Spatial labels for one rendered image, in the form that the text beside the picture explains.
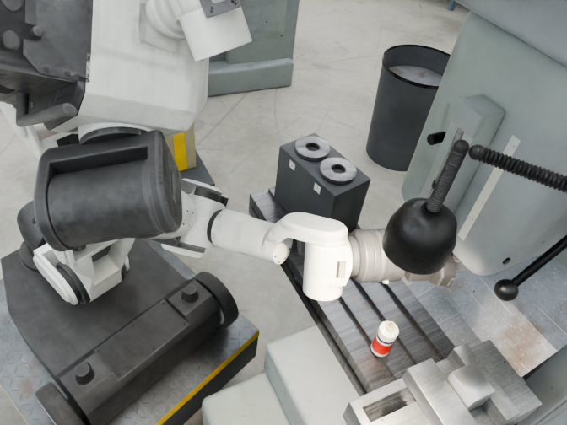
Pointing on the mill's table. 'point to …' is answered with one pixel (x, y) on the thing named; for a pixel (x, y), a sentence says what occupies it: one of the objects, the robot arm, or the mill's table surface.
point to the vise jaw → (436, 395)
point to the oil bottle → (385, 338)
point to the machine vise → (465, 356)
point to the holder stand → (320, 181)
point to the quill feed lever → (508, 288)
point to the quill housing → (511, 224)
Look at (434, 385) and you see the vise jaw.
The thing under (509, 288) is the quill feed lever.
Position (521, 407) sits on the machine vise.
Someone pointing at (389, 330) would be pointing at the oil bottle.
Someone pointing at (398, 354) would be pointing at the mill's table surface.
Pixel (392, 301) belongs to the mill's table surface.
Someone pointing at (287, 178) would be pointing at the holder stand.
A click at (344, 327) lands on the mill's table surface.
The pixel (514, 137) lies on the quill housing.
